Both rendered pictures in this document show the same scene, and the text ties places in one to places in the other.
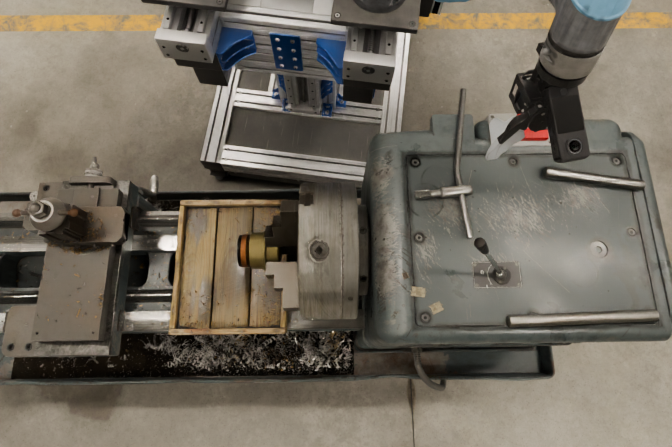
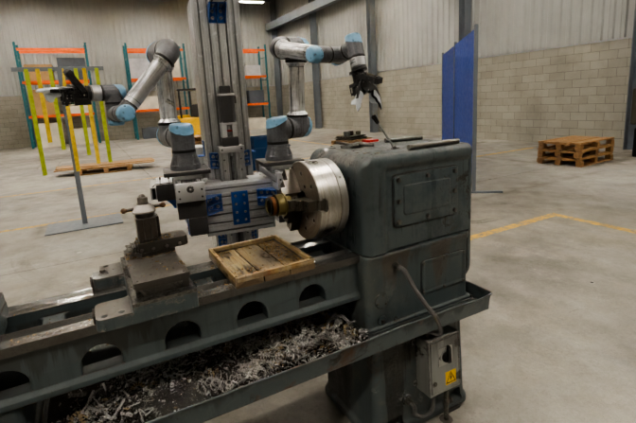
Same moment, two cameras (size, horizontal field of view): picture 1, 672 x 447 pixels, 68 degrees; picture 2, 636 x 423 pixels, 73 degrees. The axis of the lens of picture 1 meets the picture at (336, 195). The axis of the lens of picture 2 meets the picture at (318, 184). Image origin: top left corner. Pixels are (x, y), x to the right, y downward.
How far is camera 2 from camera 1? 1.66 m
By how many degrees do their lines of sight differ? 63
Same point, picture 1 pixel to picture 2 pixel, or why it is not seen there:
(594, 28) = (358, 44)
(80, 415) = not seen: outside the picture
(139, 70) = not seen: hidden behind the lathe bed
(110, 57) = not seen: hidden behind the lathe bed
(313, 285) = (319, 172)
